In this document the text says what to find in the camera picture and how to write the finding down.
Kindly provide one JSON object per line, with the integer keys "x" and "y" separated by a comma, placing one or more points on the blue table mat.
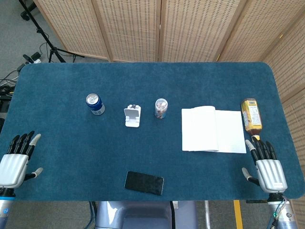
{"x": 147, "y": 148}

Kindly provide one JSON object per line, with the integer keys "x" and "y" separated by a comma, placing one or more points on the blue soda can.
{"x": 95, "y": 105}

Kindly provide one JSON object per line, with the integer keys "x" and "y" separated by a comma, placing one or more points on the white notebook yellow cover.
{"x": 212, "y": 130}

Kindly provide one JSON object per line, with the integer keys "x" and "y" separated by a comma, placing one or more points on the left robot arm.
{"x": 5, "y": 208}

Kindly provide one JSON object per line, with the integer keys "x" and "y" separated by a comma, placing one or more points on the clear jar with snacks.
{"x": 161, "y": 108}

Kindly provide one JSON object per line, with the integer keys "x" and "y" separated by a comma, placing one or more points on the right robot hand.
{"x": 270, "y": 173}

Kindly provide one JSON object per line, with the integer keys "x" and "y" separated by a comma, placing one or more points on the white phone stand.
{"x": 132, "y": 117}

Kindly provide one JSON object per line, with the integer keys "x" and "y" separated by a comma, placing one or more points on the black smartphone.
{"x": 144, "y": 182}

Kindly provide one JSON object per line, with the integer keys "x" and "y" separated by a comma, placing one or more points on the amber tea bottle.
{"x": 251, "y": 118}

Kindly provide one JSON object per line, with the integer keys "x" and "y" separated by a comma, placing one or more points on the white power strip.
{"x": 35, "y": 57}

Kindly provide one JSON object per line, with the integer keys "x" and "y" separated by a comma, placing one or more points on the robot torso base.
{"x": 145, "y": 214}

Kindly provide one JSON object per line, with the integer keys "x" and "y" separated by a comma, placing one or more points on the black tripod stand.
{"x": 45, "y": 35}

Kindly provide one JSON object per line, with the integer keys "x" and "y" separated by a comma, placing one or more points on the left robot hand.
{"x": 13, "y": 168}

